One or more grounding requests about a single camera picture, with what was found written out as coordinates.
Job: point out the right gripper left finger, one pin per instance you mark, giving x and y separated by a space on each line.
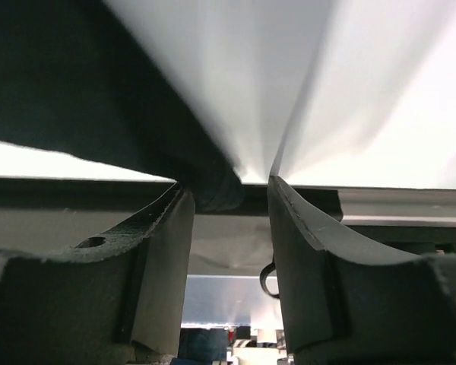
116 298

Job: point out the black t-shirt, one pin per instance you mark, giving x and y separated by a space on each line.
74 80

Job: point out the aluminium frame rail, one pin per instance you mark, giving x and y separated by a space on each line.
398 207

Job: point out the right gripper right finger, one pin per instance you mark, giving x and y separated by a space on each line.
347 299

